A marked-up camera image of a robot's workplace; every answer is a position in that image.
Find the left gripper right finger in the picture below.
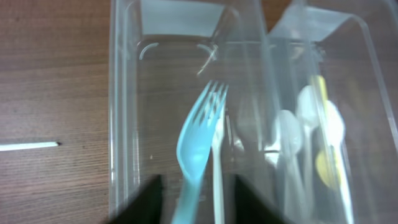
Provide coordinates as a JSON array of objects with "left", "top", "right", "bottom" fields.
[{"left": 234, "top": 174, "right": 285, "bottom": 224}]

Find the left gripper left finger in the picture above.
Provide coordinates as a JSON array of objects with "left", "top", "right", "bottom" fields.
[{"left": 106, "top": 174, "right": 164, "bottom": 224}]

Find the white fork bent handle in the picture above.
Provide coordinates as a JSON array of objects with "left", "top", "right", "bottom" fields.
[{"left": 211, "top": 105, "right": 225, "bottom": 224}]

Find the light blue plastic fork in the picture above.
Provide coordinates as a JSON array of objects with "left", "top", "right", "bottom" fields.
[{"left": 171, "top": 80, "right": 229, "bottom": 223}]

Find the white spoon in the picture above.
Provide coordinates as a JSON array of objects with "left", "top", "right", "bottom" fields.
[
  {"left": 277, "top": 110, "right": 308, "bottom": 223},
  {"left": 326, "top": 100, "right": 354, "bottom": 224},
  {"left": 296, "top": 85, "right": 320, "bottom": 214}
]

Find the yellow plastic spoon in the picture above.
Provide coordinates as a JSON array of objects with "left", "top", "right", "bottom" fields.
[{"left": 314, "top": 75, "right": 333, "bottom": 189}]

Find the white fork straight handle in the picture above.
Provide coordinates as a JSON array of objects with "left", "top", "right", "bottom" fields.
[{"left": 1, "top": 142, "right": 60, "bottom": 152}]

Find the right clear plastic container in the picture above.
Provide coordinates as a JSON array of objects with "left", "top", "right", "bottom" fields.
[{"left": 259, "top": 1, "right": 397, "bottom": 223}]

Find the clear plastic container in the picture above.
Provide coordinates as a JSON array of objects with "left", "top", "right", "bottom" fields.
[
  {"left": 109, "top": 0, "right": 278, "bottom": 223},
  {"left": 259, "top": 1, "right": 397, "bottom": 223}
]

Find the left clear plastic container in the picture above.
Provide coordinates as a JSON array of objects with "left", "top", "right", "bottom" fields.
[{"left": 109, "top": 0, "right": 278, "bottom": 223}]

